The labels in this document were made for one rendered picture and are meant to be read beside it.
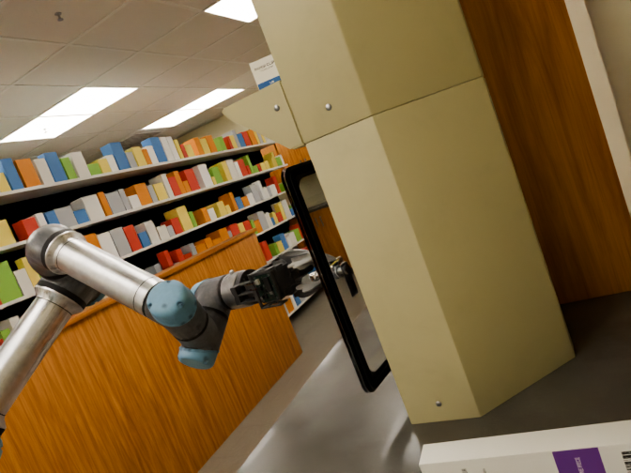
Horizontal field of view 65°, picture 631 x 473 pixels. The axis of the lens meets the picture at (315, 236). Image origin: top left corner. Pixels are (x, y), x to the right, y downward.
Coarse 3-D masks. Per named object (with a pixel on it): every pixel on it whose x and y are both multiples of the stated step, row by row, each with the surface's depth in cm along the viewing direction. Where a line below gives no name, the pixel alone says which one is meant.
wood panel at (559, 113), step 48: (480, 0) 92; (528, 0) 89; (480, 48) 94; (528, 48) 91; (576, 48) 88; (528, 96) 93; (576, 96) 90; (528, 144) 95; (576, 144) 92; (528, 192) 97; (576, 192) 94; (576, 240) 96; (624, 240) 93; (576, 288) 98; (624, 288) 95
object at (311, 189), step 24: (288, 192) 77; (312, 192) 82; (312, 216) 80; (336, 240) 84; (336, 264) 82; (360, 288) 86; (336, 312) 80; (360, 312) 85; (360, 336) 83; (384, 360) 87
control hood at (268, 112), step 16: (256, 96) 74; (272, 96) 73; (224, 112) 77; (240, 112) 76; (256, 112) 75; (272, 112) 74; (288, 112) 73; (256, 128) 75; (272, 128) 74; (288, 128) 73; (288, 144) 74; (304, 144) 74
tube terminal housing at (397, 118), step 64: (256, 0) 70; (320, 0) 67; (384, 0) 69; (448, 0) 72; (320, 64) 69; (384, 64) 69; (448, 64) 72; (320, 128) 71; (384, 128) 69; (448, 128) 72; (384, 192) 70; (448, 192) 72; (512, 192) 76; (384, 256) 73; (448, 256) 72; (512, 256) 76; (384, 320) 75; (448, 320) 72; (512, 320) 75; (448, 384) 74; (512, 384) 75
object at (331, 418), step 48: (576, 336) 86; (624, 336) 80; (336, 384) 103; (384, 384) 95; (576, 384) 72; (624, 384) 68; (288, 432) 91; (336, 432) 85; (384, 432) 79; (432, 432) 74; (480, 432) 70
